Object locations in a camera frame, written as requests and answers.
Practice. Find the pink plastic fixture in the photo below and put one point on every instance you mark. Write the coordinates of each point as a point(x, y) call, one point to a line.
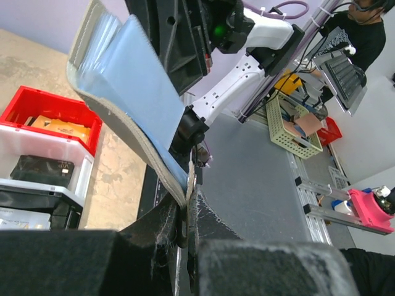
point(370, 213)

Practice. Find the black plastic bin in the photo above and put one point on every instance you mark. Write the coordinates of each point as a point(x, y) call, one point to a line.
point(64, 207)

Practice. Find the grey card holder wallet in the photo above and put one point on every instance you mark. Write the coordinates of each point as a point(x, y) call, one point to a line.
point(113, 67)

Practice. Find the person in black shirt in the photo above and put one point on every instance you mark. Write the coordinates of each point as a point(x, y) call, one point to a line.
point(361, 26)

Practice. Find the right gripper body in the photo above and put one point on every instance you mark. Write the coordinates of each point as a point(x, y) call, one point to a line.
point(178, 32)

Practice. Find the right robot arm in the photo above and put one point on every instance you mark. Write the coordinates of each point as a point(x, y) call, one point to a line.
point(267, 41)

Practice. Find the black cards pile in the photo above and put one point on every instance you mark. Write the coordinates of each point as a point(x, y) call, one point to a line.
point(43, 170)

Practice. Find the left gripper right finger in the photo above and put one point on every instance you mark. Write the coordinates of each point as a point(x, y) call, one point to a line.
point(222, 263)

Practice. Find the pale green perforated basket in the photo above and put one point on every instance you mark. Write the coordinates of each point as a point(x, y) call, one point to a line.
point(287, 133)

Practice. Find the small red bin background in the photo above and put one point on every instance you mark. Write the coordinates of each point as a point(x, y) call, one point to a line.
point(329, 133)

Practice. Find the aluminium rail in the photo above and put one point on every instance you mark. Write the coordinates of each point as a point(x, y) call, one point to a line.
point(317, 215)

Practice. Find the red plastic bin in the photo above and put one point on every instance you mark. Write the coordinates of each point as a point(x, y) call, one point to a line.
point(31, 103)

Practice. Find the keyboard on stand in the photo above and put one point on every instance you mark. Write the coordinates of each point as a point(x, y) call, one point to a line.
point(345, 80)

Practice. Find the white VIP cards pile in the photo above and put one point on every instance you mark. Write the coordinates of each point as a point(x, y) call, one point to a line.
point(14, 219)

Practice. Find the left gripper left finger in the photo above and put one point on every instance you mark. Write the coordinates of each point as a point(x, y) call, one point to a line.
point(133, 261)

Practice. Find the gold cards pile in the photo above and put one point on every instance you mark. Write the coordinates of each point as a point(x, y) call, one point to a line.
point(59, 126)

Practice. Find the white plastic bin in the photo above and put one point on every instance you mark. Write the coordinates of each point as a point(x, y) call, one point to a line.
point(16, 142)

